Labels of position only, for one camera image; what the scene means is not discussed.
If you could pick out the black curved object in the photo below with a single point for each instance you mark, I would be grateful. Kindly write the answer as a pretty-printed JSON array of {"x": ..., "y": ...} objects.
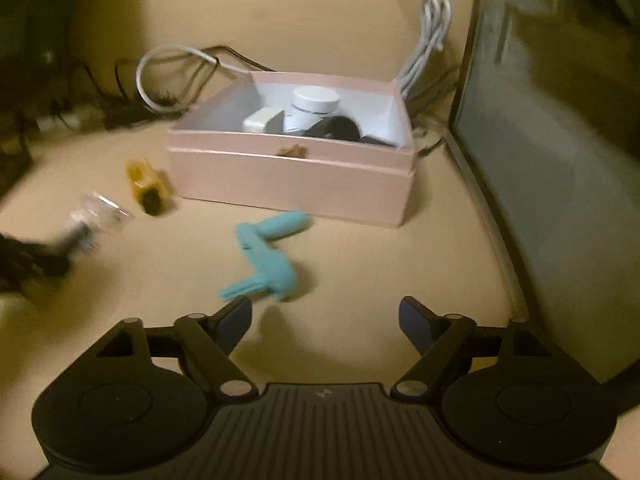
[{"x": 340, "y": 127}]

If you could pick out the white cube adapter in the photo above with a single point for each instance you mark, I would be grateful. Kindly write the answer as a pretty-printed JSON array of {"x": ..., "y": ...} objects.
[{"x": 257, "y": 121}]

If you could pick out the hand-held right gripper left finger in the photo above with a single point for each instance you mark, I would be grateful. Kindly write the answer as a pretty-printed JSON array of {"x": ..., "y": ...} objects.
[{"x": 237, "y": 321}]

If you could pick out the white round cap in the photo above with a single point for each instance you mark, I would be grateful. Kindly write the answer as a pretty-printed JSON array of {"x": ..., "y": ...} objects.
[{"x": 315, "y": 102}]

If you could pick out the dark framed panel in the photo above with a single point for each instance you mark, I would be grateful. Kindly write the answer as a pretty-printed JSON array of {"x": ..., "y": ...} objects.
[{"x": 550, "y": 135}]

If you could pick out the pink box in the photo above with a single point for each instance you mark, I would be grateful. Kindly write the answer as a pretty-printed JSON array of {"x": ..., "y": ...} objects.
[{"x": 290, "y": 185}]

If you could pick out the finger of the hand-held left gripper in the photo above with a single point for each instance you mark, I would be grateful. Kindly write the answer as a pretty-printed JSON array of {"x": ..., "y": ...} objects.
[{"x": 55, "y": 255}]

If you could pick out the yellow small bottle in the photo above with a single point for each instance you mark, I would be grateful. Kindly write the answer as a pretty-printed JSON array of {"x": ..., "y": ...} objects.
[{"x": 142, "y": 175}]

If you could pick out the white power strip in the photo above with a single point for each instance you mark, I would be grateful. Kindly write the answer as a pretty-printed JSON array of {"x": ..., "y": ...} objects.
[{"x": 65, "y": 120}]

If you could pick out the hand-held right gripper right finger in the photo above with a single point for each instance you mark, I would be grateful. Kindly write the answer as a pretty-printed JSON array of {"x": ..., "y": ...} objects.
[{"x": 414, "y": 322}]

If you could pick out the clear plastic bag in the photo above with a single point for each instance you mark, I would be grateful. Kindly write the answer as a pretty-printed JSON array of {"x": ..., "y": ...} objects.
[{"x": 106, "y": 212}]

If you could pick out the teal plastic toy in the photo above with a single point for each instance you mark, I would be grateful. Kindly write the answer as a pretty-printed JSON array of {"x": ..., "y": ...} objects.
[{"x": 272, "y": 265}]

